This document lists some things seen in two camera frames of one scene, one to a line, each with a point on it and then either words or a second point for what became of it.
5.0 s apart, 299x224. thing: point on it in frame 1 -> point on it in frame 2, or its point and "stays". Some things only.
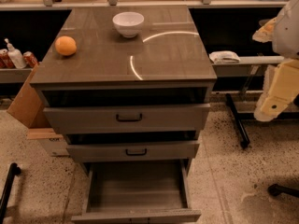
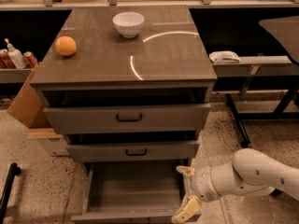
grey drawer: (137, 191) stays
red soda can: (30, 59) stays
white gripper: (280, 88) -> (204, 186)
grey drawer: (115, 152) stays
